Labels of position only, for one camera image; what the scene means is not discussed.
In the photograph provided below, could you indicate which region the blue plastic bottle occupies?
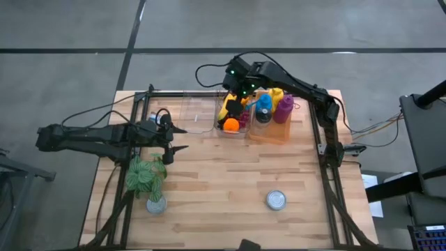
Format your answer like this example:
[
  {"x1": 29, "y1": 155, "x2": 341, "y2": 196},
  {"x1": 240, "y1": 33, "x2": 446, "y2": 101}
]
[{"x1": 255, "y1": 93, "x2": 273, "y2": 114}]

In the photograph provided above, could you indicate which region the orange translucent plastic bin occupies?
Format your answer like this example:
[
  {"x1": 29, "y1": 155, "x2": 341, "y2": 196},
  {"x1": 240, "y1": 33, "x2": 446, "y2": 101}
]
[{"x1": 247, "y1": 90, "x2": 294, "y2": 146}]

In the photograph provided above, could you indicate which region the yellow toy banana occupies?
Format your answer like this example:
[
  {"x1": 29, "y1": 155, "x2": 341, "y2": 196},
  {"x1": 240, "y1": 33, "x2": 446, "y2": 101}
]
[{"x1": 217, "y1": 93, "x2": 238, "y2": 122}]

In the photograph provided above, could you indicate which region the grey metal table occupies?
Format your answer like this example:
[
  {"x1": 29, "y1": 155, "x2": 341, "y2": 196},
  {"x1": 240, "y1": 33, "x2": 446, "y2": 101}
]
[{"x1": 0, "y1": 152, "x2": 57, "y2": 251}]

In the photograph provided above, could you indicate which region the yellow floor cable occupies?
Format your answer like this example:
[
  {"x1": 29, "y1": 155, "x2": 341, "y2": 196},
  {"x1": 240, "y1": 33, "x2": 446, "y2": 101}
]
[{"x1": 349, "y1": 110, "x2": 402, "y2": 149}]

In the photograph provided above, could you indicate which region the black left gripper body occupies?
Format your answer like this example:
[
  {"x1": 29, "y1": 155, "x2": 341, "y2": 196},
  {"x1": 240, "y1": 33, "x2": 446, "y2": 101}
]
[{"x1": 139, "y1": 113, "x2": 176, "y2": 166}]

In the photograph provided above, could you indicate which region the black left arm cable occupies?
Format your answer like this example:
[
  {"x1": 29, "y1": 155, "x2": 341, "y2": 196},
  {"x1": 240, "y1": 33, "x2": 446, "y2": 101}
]
[{"x1": 61, "y1": 83, "x2": 172, "y2": 140}]

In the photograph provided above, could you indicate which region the clear plastic bin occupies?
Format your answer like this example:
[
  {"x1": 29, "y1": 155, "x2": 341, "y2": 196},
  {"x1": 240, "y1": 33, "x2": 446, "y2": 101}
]
[
  {"x1": 178, "y1": 89, "x2": 220, "y2": 135},
  {"x1": 214, "y1": 89, "x2": 254, "y2": 139}
]

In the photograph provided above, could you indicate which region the white paper sheet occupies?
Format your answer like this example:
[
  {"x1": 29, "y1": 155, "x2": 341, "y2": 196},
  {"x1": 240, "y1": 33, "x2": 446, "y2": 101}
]
[{"x1": 360, "y1": 173, "x2": 385, "y2": 219}]

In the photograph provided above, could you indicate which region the black table frame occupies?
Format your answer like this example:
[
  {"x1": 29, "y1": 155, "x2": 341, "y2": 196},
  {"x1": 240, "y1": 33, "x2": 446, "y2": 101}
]
[{"x1": 79, "y1": 82, "x2": 380, "y2": 251}]

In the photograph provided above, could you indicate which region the clear bottle black cap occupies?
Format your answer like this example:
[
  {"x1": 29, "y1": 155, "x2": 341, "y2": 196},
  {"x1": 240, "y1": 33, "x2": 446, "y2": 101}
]
[{"x1": 249, "y1": 106, "x2": 275, "y2": 141}]

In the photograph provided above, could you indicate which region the yellow plastic bottle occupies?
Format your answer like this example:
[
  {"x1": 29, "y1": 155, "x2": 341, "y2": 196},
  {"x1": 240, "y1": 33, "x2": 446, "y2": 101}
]
[{"x1": 268, "y1": 86, "x2": 285, "y2": 113}]

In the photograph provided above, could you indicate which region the purple plastic bottle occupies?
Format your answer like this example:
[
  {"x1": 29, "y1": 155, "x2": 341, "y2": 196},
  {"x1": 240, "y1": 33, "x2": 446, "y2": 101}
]
[{"x1": 272, "y1": 93, "x2": 295, "y2": 126}]

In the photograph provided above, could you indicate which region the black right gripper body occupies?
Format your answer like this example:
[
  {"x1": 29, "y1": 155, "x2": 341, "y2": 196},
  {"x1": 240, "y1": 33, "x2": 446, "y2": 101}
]
[{"x1": 222, "y1": 74, "x2": 261, "y2": 118}]

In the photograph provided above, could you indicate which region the silver tin can white label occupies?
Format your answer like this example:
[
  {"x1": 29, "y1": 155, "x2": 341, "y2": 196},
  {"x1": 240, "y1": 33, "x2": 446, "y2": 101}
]
[{"x1": 266, "y1": 189, "x2": 288, "y2": 212}]

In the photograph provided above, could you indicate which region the orange toy fruit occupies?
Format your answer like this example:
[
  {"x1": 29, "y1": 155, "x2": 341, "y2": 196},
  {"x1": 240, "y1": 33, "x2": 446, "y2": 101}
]
[{"x1": 223, "y1": 117, "x2": 240, "y2": 133}]

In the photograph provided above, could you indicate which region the red toy grape bunch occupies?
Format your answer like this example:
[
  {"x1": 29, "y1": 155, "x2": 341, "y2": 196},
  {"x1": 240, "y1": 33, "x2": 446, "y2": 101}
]
[{"x1": 238, "y1": 110, "x2": 251, "y2": 128}]

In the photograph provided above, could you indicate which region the green striped leafy plant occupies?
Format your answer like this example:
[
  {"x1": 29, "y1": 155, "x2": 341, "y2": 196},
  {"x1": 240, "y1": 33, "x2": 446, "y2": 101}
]
[{"x1": 125, "y1": 153, "x2": 169, "y2": 204}]

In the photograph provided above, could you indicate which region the black equipment stand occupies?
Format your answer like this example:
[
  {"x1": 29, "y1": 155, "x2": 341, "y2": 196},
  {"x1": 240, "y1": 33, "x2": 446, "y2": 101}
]
[{"x1": 362, "y1": 79, "x2": 446, "y2": 227}]

